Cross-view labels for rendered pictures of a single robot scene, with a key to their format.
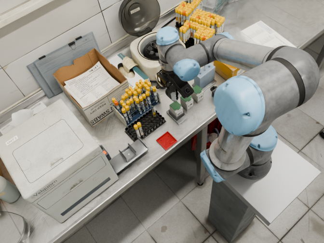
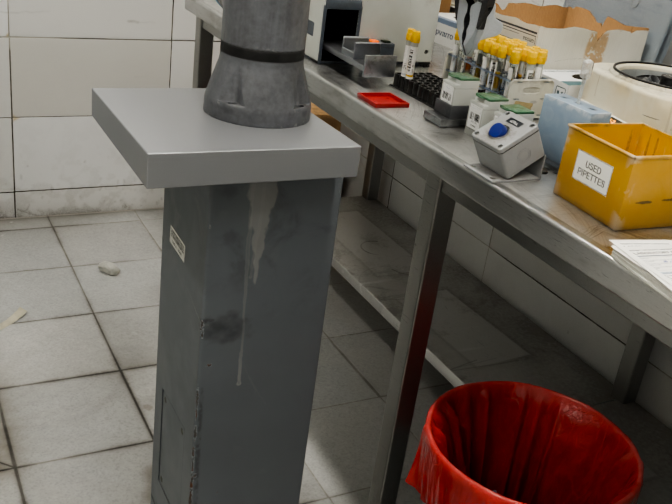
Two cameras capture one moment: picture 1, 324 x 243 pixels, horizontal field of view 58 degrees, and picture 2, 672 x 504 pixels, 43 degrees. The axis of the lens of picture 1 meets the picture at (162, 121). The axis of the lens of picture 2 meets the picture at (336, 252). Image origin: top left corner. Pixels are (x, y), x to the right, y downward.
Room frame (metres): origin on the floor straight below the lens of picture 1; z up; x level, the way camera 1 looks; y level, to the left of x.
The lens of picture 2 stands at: (0.60, -1.50, 1.27)
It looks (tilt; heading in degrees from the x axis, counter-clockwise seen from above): 25 degrees down; 91
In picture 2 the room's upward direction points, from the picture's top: 8 degrees clockwise
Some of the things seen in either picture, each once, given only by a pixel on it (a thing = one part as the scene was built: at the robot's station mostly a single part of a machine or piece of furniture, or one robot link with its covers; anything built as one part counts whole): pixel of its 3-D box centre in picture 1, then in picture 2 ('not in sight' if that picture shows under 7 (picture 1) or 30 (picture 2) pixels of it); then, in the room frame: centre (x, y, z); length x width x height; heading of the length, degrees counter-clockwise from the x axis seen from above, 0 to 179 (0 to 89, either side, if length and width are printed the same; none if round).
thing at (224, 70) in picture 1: (232, 63); (629, 174); (0.97, -0.39, 0.93); 0.13 x 0.13 x 0.10; 28
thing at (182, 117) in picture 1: (176, 113); (455, 112); (0.76, -0.07, 0.89); 0.09 x 0.05 x 0.04; 30
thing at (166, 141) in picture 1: (166, 141); (383, 100); (0.63, -0.01, 0.88); 0.07 x 0.07 x 0.01; 31
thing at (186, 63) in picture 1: (187, 61); not in sight; (0.68, -0.12, 1.30); 0.11 x 0.11 x 0.08; 18
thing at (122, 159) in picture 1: (124, 157); (355, 49); (0.57, 0.18, 0.92); 0.21 x 0.07 x 0.05; 121
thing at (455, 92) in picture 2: (176, 110); (458, 96); (0.76, -0.07, 0.92); 0.05 x 0.04 x 0.06; 30
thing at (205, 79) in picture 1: (204, 77); (569, 135); (0.91, -0.24, 0.92); 0.10 x 0.07 x 0.10; 123
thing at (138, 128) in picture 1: (143, 119); (439, 67); (0.73, 0.08, 0.93); 0.17 x 0.09 x 0.11; 121
